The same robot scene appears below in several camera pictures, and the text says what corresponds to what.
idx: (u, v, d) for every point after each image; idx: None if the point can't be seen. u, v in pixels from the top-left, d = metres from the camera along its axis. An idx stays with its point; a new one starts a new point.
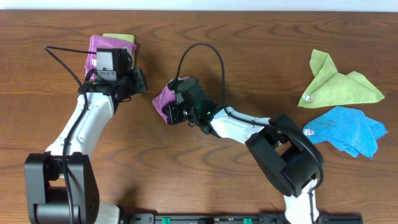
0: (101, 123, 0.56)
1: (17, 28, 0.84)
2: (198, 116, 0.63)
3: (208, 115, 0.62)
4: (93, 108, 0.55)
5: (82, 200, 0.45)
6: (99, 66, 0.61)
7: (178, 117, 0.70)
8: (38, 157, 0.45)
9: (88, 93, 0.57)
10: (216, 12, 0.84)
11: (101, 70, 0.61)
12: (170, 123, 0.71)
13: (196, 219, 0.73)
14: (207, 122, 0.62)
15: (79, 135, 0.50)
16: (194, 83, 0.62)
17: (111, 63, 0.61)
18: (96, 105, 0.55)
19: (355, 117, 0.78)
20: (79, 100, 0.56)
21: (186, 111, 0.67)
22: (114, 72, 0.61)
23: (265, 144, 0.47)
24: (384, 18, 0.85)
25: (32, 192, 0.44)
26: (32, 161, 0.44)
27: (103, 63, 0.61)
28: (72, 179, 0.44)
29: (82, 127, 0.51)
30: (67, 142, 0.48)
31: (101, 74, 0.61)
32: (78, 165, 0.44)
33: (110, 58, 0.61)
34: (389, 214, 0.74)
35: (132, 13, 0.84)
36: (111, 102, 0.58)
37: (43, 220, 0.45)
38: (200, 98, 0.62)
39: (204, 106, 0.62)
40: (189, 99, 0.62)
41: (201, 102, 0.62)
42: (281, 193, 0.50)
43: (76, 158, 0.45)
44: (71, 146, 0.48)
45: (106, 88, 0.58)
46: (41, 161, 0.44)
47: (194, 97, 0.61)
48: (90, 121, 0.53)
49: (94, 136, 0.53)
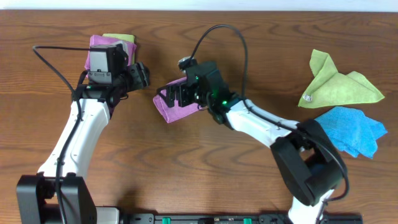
0: (96, 132, 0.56)
1: (17, 28, 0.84)
2: (212, 105, 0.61)
3: (224, 105, 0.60)
4: (86, 120, 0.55)
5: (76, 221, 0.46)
6: (94, 67, 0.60)
7: (188, 100, 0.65)
8: (30, 180, 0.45)
9: (81, 100, 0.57)
10: (216, 12, 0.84)
11: (96, 71, 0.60)
12: (178, 105, 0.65)
13: (196, 219, 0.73)
14: (221, 112, 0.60)
15: (73, 153, 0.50)
16: (212, 67, 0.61)
17: (105, 65, 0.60)
18: (89, 115, 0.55)
19: (355, 117, 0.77)
20: (72, 109, 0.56)
21: (198, 96, 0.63)
22: (108, 74, 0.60)
23: (290, 150, 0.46)
24: (383, 18, 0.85)
25: (26, 213, 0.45)
26: (25, 185, 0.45)
27: (97, 63, 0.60)
28: (66, 203, 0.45)
29: (75, 143, 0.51)
30: (60, 162, 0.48)
31: (95, 75, 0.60)
32: (73, 190, 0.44)
33: (104, 60, 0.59)
34: (389, 214, 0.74)
35: (132, 13, 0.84)
36: (105, 111, 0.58)
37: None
38: (219, 85, 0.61)
39: (220, 95, 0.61)
40: (204, 84, 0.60)
41: (218, 91, 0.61)
42: (299, 200, 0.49)
43: (70, 182, 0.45)
44: (64, 166, 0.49)
45: (101, 93, 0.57)
46: (33, 185, 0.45)
47: (211, 83, 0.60)
48: (84, 134, 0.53)
49: (88, 149, 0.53)
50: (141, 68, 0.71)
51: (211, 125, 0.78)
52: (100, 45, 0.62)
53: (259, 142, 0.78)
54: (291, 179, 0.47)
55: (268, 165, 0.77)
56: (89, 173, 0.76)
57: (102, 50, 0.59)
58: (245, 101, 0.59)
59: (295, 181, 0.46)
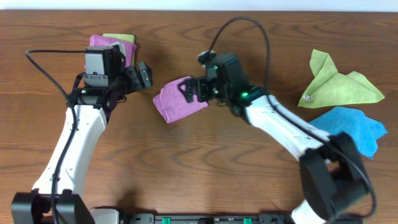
0: (92, 140, 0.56)
1: (17, 28, 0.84)
2: (230, 97, 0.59)
3: (244, 96, 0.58)
4: (82, 130, 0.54)
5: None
6: (89, 70, 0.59)
7: (208, 95, 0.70)
8: (26, 197, 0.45)
9: (76, 106, 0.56)
10: (216, 12, 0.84)
11: (91, 74, 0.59)
12: (199, 100, 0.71)
13: (196, 219, 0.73)
14: (240, 104, 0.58)
15: (68, 167, 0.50)
16: (232, 57, 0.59)
17: (101, 67, 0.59)
18: (84, 124, 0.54)
19: (355, 117, 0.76)
20: (67, 117, 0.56)
21: (217, 90, 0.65)
22: (104, 76, 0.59)
23: (321, 165, 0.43)
24: (384, 18, 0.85)
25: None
26: (20, 201, 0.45)
27: (93, 66, 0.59)
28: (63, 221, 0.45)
29: (71, 156, 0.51)
30: (56, 178, 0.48)
31: (91, 78, 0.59)
32: (68, 209, 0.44)
33: (100, 62, 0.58)
34: (389, 214, 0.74)
35: (132, 13, 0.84)
36: (101, 119, 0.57)
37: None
38: (237, 76, 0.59)
39: (239, 87, 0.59)
40: (223, 74, 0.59)
41: (237, 81, 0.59)
42: (317, 213, 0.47)
43: (66, 200, 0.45)
44: (60, 181, 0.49)
45: (97, 97, 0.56)
46: (28, 202, 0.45)
47: (231, 73, 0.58)
48: (80, 146, 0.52)
49: (85, 159, 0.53)
50: (140, 69, 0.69)
51: (211, 125, 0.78)
52: (96, 47, 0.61)
53: (259, 142, 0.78)
54: (315, 194, 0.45)
55: (268, 165, 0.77)
56: (89, 173, 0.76)
57: (97, 51, 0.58)
58: (269, 98, 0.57)
59: (319, 197, 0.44)
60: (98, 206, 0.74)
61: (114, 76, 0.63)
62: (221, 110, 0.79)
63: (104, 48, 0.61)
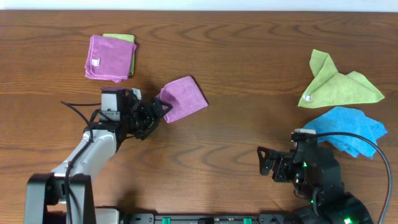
0: (103, 158, 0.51)
1: (16, 28, 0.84)
2: (318, 203, 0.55)
3: (344, 221, 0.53)
4: (97, 142, 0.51)
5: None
6: (104, 106, 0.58)
7: (283, 176, 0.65)
8: (39, 177, 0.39)
9: (94, 130, 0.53)
10: (216, 12, 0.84)
11: (106, 111, 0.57)
12: (273, 178, 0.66)
13: (196, 219, 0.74)
14: (331, 218, 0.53)
15: (83, 160, 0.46)
16: (335, 165, 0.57)
17: (115, 104, 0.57)
18: (99, 139, 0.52)
19: (355, 117, 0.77)
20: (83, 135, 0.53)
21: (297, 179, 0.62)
22: (118, 113, 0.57)
23: None
24: (384, 18, 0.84)
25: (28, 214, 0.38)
26: (35, 180, 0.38)
27: (108, 104, 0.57)
28: (75, 202, 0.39)
29: (87, 155, 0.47)
30: (71, 165, 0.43)
31: (105, 114, 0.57)
32: (82, 186, 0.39)
33: (115, 101, 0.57)
34: (388, 214, 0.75)
35: (132, 12, 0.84)
36: (112, 142, 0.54)
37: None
38: (333, 183, 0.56)
39: (334, 198, 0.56)
40: (318, 176, 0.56)
41: (330, 191, 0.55)
42: None
43: (78, 178, 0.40)
44: (75, 170, 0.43)
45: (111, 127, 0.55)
46: (44, 182, 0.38)
47: (326, 178, 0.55)
48: (95, 151, 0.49)
49: (96, 167, 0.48)
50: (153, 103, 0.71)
51: (211, 126, 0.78)
52: (111, 88, 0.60)
53: (259, 142, 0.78)
54: None
55: None
56: None
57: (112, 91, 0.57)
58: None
59: None
60: (99, 206, 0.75)
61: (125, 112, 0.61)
62: (221, 110, 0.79)
63: (119, 88, 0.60)
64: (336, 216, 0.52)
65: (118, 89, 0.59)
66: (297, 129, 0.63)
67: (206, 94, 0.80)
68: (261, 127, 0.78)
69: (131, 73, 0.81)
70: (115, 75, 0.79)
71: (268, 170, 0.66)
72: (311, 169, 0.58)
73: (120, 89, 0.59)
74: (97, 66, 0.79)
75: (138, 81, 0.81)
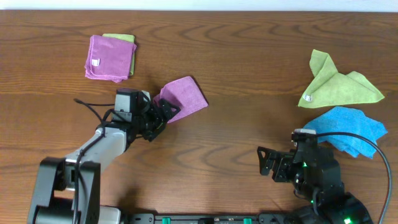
0: (114, 154, 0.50)
1: (16, 28, 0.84)
2: (318, 203, 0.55)
3: (344, 221, 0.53)
4: (109, 137, 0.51)
5: (86, 210, 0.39)
6: (117, 107, 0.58)
7: (283, 176, 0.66)
8: (52, 159, 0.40)
9: (107, 127, 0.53)
10: (216, 12, 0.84)
11: (119, 111, 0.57)
12: (273, 178, 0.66)
13: (196, 219, 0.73)
14: (330, 218, 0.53)
15: (94, 152, 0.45)
16: (335, 164, 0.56)
17: (129, 106, 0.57)
18: (112, 135, 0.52)
19: (355, 117, 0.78)
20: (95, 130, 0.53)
21: (297, 179, 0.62)
22: (130, 114, 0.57)
23: None
24: (384, 18, 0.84)
25: (37, 195, 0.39)
26: (47, 163, 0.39)
27: (121, 104, 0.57)
28: (83, 187, 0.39)
29: (98, 148, 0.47)
30: (83, 153, 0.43)
31: (118, 115, 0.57)
32: (91, 172, 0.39)
33: (127, 102, 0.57)
34: (388, 214, 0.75)
35: (132, 13, 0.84)
36: (124, 140, 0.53)
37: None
38: (332, 183, 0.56)
39: (334, 198, 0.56)
40: (318, 175, 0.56)
41: (329, 191, 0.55)
42: None
43: (89, 164, 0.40)
44: (86, 158, 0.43)
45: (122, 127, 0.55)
46: (55, 164, 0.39)
47: (325, 177, 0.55)
48: (106, 145, 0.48)
49: (106, 161, 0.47)
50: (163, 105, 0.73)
51: (211, 126, 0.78)
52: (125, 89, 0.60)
53: (259, 143, 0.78)
54: None
55: None
56: None
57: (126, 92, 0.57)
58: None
59: None
60: None
61: (138, 113, 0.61)
62: (222, 110, 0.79)
63: (133, 89, 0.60)
64: (336, 216, 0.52)
65: (132, 91, 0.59)
66: (298, 129, 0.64)
67: (206, 94, 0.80)
68: (261, 127, 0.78)
69: (131, 73, 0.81)
70: (115, 75, 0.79)
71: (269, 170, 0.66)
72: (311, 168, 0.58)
73: (134, 91, 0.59)
74: (97, 66, 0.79)
75: (138, 81, 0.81)
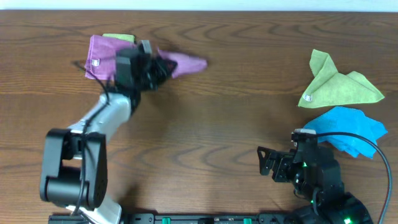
0: (117, 120, 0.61)
1: (17, 28, 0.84)
2: (318, 203, 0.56)
3: (344, 221, 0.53)
4: (112, 103, 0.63)
5: (94, 178, 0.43)
6: (119, 71, 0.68)
7: (283, 176, 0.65)
8: (57, 132, 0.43)
9: (110, 95, 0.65)
10: (216, 13, 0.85)
11: (120, 76, 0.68)
12: (273, 178, 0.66)
13: (196, 219, 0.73)
14: (330, 218, 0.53)
15: (98, 121, 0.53)
16: (335, 165, 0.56)
17: (127, 70, 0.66)
18: (115, 104, 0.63)
19: (356, 117, 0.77)
20: (101, 99, 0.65)
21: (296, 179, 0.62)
22: (131, 79, 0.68)
23: None
24: (382, 18, 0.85)
25: (46, 167, 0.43)
26: (53, 135, 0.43)
27: (122, 70, 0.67)
28: (89, 156, 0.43)
29: (104, 111, 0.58)
30: (87, 123, 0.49)
31: (120, 79, 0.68)
32: (97, 142, 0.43)
33: (126, 67, 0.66)
34: (390, 214, 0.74)
35: (132, 13, 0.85)
36: (125, 107, 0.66)
37: (52, 201, 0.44)
38: (333, 182, 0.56)
39: (334, 197, 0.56)
40: (318, 176, 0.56)
41: (329, 190, 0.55)
42: None
43: (94, 136, 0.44)
44: (92, 127, 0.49)
45: (125, 93, 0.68)
46: (61, 136, 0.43)
47: (326, 177, 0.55)
48: (111, 111, 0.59)
49: (111, 128, 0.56)
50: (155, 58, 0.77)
51: (211, 126, 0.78)
52: (124, 51, 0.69)
53: (259, 142, 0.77)
54: None
55: None
56: None
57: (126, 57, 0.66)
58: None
59: None
60: None
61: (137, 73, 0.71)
62: (222, 110, 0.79)
63: (131, 51, 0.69)
64: (336, 216, 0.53)
65: (130, 55, 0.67)
66: (298, 129, 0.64)
67: (206, 94, 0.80)
68: (262, 127, 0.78)
69: None
70: None
71: (268, 170, 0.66)
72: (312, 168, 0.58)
73: (132, 55, 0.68)
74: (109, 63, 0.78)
75: None
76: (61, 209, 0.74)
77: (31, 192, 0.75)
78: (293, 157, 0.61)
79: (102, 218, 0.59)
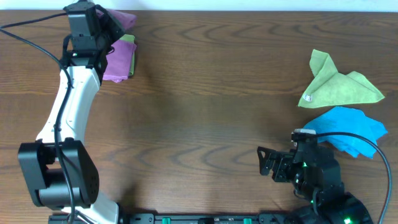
0: (88, 99, 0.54)
1: (17, 28, 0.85)
2: (318, 203, 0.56)
3: (344, 221, 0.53)
4: (76, 84, 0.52)
5: (81, 182, 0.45)
6: (74, 32, 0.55)
7: (283, 176, 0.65)
8: (29, 146, 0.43)
9: (68, 68, 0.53)
10: (216, 13, 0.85)
11: (78, 37, 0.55)
12: (273, 178, 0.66)
13: (196, 219, 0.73)
14: (330, 218, 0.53)
15: (68, 119, 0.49)
16: (334, 165, 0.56)
17: (86, 27, 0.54)
18: (79, 81, 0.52)
19: (355, 117, 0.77)
20: (61, 77, 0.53)
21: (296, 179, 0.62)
22: (92, 38, 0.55)
23: None
24: (381, 18, 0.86)
25: (31, 182, 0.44)
26: (25, 151, 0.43)
27: (78, 29, 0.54)
28: (69, 163, 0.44)
29: (69, 100, 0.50)
30: (57, 128, 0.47)
31: (78, 42, 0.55)
32: (73, 150, 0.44)
33: (84, 23, 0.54)
34: (390, 214, 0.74)
35: (132, 12, 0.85)
36: (94, 78, 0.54)
37: (49, 206, 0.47)
38: (332, 183, 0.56)
39: (334, 198, 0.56)
40: (318, 177, 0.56)
41: (329, 190, 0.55)
42: None
43: (69, 144, 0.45)
44: (61, 132, 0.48)
45: (87, 59, 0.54)
46: (33, 150, 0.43)
47: (326, 178, 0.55)
48: (78, 98, 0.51)
49: (83, 114, 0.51)
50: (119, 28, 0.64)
51: (211, 125, 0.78)
52: (77, 6, 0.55)
53: (260, 142, 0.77)
54: None
55: None
56: None
57: (79, 11, 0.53)
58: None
59: None
60: None
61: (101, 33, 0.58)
62: (221, 110, 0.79)
63: (86, 5, 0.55)
64: (335, 216, 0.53)
65: (86, 8, 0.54)
66: (298, 129, 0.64)
67: (206, 94, 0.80)
68: (262, 127, 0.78)
69: (131, 72, 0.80)
70: (116, 75, 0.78)
71: (268, 170, 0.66)
72: (311, 169, 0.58)
73: (87, 8, 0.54)
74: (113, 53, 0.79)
75: (138, 82, 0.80)
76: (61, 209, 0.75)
77: None
78: (294, 157, 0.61)
79: (99, 216, 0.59)
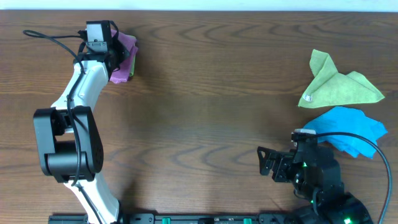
0: (98, 87, 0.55)
1: (16, 28, 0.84)
2: (318, 203, 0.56)
3: (344, 221, 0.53)
4: (87, 71, 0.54)
5: (89, 146, 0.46)
6: (90, 38, 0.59)
7: (283, 176, 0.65)
8: (43, 111, 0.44)
9: (83, 61, 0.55)
10: (216, 12, 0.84)
11: (92, 42, 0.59)
12: (273, 178, 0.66)
13: (196, 219, 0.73)
14: (330, 218, 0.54)
15: (79, 93, 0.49)
16: (334, 163, 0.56)
17: (101, 34, 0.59)
18: (91, 70, 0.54)
19: (355, 117, 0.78)
20: (74, 68, 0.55)
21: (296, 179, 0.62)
22: (105, 43, 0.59)
23: None
24: (383, 18, 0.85)
25: (42, 145, 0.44)
26: (40, 114, 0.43)
27: (93, 35, 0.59)
28: (79, 125, 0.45)
29: (81, 82, 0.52)
30: (69, 98, 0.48)
31: (92, 45, 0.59)
32: (84, 113, 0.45)
33: (100, 31, 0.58)
34: (389, 214, 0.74)
35: (132, 12, 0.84)
36: (104, 70, 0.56)
37: (55, 175, 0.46)
38: (332, 182, 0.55)
39: (334, 198, 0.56)
40: (318, 177, 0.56)
41: (329, 190, 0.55)
42: None
43: (80, 109, 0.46)
44: (74, 102, 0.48)
45: (99, 56, 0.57)
46: (48, 114, 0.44)
47: (326, 178, 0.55)
48: (89, 80, 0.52)
49: (92, 98, 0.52)
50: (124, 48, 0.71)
51: (211, 126, 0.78)
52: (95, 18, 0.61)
53: (259, 143, 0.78)
54: None
55: None
56: None
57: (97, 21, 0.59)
58: None
59: None
60: None
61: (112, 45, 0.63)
62: (221, 110, 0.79)
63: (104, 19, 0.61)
64: (334, 216, 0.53)
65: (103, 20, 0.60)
66: (298, 129, 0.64)
67: (206, 94, 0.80)
68: (261, 127, 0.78)
69: (132, 73, 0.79)
70: (116, 78, 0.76)
71: (268, 170, 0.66)
72: (311, 168, 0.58)
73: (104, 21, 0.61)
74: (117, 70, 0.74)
75: (137, 81, 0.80)
76: (61, 209, 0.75)
77: (32, 193, 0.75)
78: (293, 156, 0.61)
79: (104, 206, 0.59)
